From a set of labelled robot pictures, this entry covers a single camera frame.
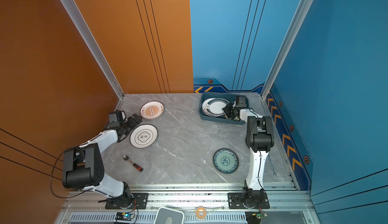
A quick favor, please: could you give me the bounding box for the white flower pattern plate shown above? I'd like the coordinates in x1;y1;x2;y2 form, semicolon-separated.
130;124;158;149

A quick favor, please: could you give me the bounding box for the dark rimmed white plate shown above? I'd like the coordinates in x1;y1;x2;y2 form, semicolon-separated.
201;98;230;117

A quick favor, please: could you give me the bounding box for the small orange sunburst plate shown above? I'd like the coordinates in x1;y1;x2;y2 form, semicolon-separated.
140;101;165;120

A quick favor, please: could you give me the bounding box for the teal patterned plate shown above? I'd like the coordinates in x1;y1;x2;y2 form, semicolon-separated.
213;148;239;174

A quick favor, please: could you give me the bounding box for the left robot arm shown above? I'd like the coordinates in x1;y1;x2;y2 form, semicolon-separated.
62;110;142;209

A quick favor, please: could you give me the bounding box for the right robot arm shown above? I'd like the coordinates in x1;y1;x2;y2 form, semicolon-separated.
223;95;275;209

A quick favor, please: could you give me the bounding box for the teal plastic bin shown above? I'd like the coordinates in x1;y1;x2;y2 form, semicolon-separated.
199;92;250;125

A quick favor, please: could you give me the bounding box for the silver wrench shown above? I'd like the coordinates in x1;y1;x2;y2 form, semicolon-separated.
267;155;277;177

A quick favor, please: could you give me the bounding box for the left circuit board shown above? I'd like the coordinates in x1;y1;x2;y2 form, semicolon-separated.
115;212;135;223

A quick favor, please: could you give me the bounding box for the circuit board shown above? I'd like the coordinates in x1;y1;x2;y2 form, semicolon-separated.
115;212;135;223
252;210;268;222

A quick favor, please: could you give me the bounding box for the white box device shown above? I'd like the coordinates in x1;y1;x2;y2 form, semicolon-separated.
154;207;185;224

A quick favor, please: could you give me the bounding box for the right circuit board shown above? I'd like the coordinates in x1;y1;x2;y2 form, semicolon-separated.
252;210;268;222

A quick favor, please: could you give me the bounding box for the tape roll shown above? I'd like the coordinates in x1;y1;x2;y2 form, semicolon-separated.
195;206;207;220

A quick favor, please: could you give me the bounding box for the red handled screwdriver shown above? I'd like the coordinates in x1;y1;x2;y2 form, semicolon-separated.
123;155;143;172

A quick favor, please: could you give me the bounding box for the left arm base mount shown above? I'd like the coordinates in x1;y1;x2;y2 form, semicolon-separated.
105;193;149;210

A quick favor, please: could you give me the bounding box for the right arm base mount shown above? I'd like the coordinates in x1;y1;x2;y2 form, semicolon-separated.
227;193;270;209

